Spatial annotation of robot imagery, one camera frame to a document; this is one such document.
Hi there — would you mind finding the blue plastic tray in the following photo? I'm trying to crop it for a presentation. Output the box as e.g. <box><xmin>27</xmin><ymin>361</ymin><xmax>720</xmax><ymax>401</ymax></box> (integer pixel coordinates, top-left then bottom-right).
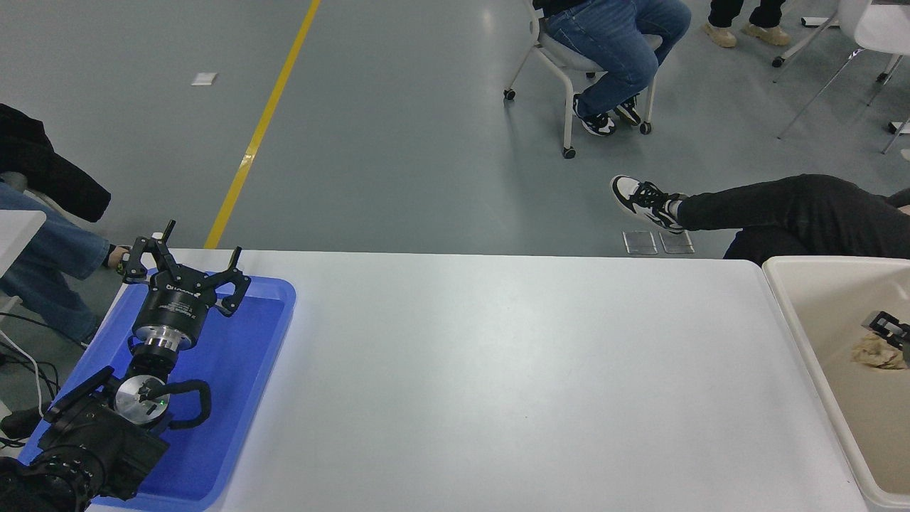
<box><xmin>16</xmin><ymin>269</ymin><xmax>296</xmax><ymax>511</ymax></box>

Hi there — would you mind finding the white wheeled chair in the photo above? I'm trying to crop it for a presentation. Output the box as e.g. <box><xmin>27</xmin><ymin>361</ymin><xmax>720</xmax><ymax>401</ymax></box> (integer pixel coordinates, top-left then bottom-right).
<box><xmin>503</xmin><ymin>0</ymin><xmax>663</xmax><ymax>159</ymax></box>

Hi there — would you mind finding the large pale bin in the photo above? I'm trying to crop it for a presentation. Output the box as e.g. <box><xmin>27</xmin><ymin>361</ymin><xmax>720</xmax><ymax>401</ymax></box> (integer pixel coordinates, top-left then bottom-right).
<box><xmin>762</xmin><ymin>256</ymin><xmax>910</xmax><ymax>511</ymax></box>

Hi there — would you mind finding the person with outstretched leg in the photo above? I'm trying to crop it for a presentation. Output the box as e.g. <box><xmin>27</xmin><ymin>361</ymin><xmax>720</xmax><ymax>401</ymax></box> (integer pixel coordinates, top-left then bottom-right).
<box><xmin>609</xmin><ymin>174</ymin><xmax>910</xmax><ymax>261</ymax></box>

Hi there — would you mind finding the white caster chair base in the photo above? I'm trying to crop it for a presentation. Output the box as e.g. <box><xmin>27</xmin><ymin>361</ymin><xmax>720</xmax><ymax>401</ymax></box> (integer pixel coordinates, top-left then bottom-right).
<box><xmin>771</xmin><ymin>0</ymin><xmax>843</xmax><ymax>69</ymax></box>

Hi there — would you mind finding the person beside small white table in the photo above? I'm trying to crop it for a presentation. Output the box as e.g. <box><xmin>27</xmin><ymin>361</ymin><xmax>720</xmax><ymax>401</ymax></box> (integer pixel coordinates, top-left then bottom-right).
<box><xmin>0</xmin><ymin>103</ymin><xmax>133</xmax><ymax>349</ymax></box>

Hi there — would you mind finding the white cable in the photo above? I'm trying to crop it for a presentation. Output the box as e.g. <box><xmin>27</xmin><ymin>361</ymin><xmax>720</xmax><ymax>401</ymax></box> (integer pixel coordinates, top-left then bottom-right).
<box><xmin>0</xmin><ymin>331</ymin><xmax>45</xmax><ymax>417</ymax></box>

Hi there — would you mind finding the tan paper ball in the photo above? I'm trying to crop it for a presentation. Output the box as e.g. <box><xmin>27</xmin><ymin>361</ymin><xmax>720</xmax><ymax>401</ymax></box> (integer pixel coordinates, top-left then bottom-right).
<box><xmin>852</xmin><ymin>333</ymin><xmax>908</xmax><ymax>370</ymax></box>

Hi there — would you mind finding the standing person in tan shoes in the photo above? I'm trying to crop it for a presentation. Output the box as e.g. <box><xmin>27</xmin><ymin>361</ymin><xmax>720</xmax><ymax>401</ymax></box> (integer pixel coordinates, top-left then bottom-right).
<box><xmin>704</xmin><ymin>0</ymin><xmax>792</xmax><ymax>48</ymax></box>

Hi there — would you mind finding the black cable bundle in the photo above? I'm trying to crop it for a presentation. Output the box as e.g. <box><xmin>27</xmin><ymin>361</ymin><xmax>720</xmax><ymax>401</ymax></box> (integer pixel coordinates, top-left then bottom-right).
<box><xmin>0</xmin><ymin>311</ymin><xmax>63</xmax><ymax>400</ymax></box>

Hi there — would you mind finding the person seated on white chair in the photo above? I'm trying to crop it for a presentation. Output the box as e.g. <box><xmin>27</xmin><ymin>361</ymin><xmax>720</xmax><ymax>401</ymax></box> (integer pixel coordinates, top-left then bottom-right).
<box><xmin>533</xmin><ymin>0</ymin><xmax>692</xmax><ymax>137</ymax></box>

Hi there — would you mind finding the small black floor object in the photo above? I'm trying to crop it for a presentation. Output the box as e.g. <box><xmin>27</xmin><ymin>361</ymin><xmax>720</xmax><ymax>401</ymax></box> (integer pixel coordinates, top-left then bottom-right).
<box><xmin>0</xmin><ymin>402</ymin><xmax>52</xmax><ymax>439</ymax></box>

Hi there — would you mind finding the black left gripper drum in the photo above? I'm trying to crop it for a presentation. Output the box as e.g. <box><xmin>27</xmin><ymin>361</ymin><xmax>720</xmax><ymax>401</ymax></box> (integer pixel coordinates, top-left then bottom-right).
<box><xmin>134</xmin><ymin>273</ymin><xmax>218</xmax><ymax>343</ymax></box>

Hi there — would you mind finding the small white table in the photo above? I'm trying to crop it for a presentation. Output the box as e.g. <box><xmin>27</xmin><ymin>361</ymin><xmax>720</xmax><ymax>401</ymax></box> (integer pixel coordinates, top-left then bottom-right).
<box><xmin>0</xmin><ymin>210</ymin><xmax>47</xmax><ymax>278</ymax></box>

